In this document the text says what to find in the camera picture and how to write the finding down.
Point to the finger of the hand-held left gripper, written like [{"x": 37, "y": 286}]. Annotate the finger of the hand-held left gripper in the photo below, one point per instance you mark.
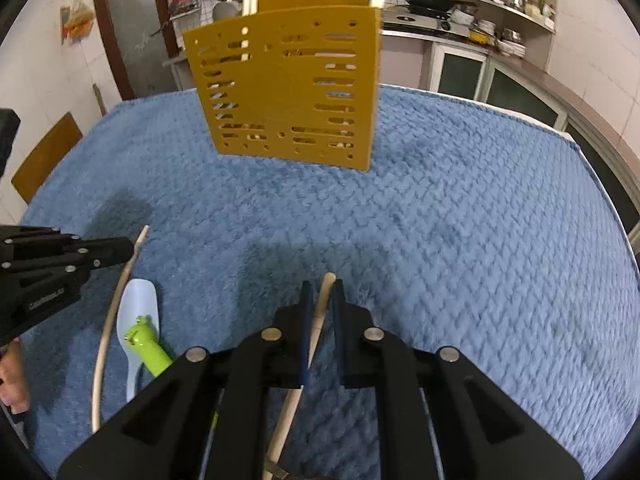
[
  {"x": 107, "y": 251},
  {"x": 45, "y": 295}
]

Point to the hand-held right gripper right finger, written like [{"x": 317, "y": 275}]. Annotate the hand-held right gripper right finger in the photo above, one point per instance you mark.
[{"x": 339, "y": 330}]

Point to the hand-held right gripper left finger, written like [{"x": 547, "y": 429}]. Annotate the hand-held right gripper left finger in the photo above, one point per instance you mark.
[{"x": 307, "y": 340}]

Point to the yellow perforated utensil holder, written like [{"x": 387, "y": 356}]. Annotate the yellow perforated utensil holder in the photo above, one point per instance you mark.
[{"x": 280, "y": 90}]

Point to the person's left hand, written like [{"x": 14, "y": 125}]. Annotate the person's left hand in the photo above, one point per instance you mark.
[{"x": 12, "y": 380}]

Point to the wooden chair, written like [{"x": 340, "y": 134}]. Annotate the wooden chair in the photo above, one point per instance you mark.
[{"x": 47, "y": 157}]

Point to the light blue plastic spoon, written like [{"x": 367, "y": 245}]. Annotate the light blue plastic spoon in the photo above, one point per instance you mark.
[{"x": 142, "y": 300}]

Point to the wooden stick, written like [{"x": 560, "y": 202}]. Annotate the wooden stick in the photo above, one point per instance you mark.
[{"x": 100, "y": 100}]

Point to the blue quilted blanket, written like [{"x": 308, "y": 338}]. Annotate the blue quilted blanket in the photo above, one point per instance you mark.
[{"x": 475, "y": 240}]

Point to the brown framed door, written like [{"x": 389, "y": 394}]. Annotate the brown framed door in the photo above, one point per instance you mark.
[{"x": 132, "y": 30}]

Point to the kitchen counter with cabinets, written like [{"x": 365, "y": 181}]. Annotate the kitchen counter with cabinets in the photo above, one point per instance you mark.
[{"x": 530, "y": 90}]

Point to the steel gas stove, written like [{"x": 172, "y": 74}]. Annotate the steel gas stove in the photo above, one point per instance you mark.
[{"x": 425, "y": 22}]

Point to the yellow bowl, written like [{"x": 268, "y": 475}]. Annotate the yellow bowl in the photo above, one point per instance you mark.
[{"x": 481, "y": 37}]

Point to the stack of white plates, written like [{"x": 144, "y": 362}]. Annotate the stack of white plates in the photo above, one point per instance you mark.
[{"x": 511, "y": 45}]

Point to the orange wall sticker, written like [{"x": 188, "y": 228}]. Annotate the orange wall sticker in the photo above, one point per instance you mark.
[{"x": 77, "y": 19}]

